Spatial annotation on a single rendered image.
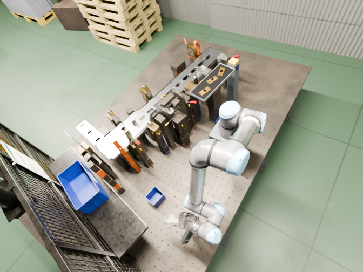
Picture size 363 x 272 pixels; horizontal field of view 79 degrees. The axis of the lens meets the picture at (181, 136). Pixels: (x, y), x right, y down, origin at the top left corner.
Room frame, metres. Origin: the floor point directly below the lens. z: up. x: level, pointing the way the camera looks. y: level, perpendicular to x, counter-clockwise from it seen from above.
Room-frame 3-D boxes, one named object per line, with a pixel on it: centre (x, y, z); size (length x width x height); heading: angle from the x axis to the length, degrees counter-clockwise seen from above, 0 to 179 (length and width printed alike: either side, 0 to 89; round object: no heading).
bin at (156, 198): (0.61, 0.33, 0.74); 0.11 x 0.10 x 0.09; 122
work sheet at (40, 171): (0.86, 0.94, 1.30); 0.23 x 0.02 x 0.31; 32
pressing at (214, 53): (1.34, 0.02, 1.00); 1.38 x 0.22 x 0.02; 122
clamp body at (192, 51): (1.81, -0.36, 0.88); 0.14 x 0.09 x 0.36; 32
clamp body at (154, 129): (0.99, 0.17, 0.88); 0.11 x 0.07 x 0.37; 32
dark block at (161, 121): (1.02, 0.11, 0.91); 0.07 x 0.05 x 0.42; 32
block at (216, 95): (1.16, -0.34, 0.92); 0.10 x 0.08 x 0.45; 122
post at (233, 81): (1.30, -0.56, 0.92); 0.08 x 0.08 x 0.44; 32
